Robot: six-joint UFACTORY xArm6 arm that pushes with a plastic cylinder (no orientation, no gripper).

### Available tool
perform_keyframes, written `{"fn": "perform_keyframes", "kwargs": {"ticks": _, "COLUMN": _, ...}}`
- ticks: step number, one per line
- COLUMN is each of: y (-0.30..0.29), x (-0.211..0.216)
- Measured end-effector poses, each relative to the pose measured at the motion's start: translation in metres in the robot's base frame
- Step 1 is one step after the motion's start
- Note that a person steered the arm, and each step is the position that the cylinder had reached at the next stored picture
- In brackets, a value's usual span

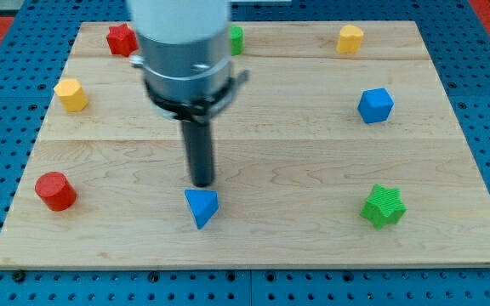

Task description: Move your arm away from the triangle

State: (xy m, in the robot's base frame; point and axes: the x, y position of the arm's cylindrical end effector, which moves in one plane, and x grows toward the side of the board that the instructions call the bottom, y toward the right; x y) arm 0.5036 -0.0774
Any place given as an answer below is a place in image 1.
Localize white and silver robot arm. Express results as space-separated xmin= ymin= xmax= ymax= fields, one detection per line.
xmin=127 ymin=0 xmax=249 ymax=125

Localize blue triangle block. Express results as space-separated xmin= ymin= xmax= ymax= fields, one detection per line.
xmin=185 ymin=189 xmax=219 ymax=230

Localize wooden board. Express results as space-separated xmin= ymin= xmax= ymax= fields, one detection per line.
xmin=0 ymin=21 xmax=490 ymax=270

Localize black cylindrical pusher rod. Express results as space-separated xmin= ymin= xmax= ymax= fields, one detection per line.
xmin=181 ymin=121 xmax=215 ymax=187

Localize green cylinder block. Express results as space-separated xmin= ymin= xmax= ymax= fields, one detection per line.
xmin=229 ymin=25 xmax=244 ymax=56

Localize blue cube block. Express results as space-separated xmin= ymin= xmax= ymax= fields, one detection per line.
xmin=357 ymin=88 xmax=394 ymax=124

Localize green star block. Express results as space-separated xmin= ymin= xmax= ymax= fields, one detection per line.
xmin=360 ymin=184 xmax=407 ymax=230

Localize yellow heart block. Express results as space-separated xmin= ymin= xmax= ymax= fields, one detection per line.
xmin=336 ymin=25 xmax=364 ymax=54

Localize red star block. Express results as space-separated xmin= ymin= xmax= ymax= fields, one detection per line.
xmin=106 ymin=24 xmax=139 ymax=57

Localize yellow hexagon block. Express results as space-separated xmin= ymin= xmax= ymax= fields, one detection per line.
xmin=54 ymin=79 xmax=88 ymax=112

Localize red cylinder block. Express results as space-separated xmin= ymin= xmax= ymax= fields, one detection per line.
xmin=34 ymin=172 xmax=77 ymax=212

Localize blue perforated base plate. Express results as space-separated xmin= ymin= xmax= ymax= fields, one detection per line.
xmin=0 ymin=1 xmax=490 ymax=305

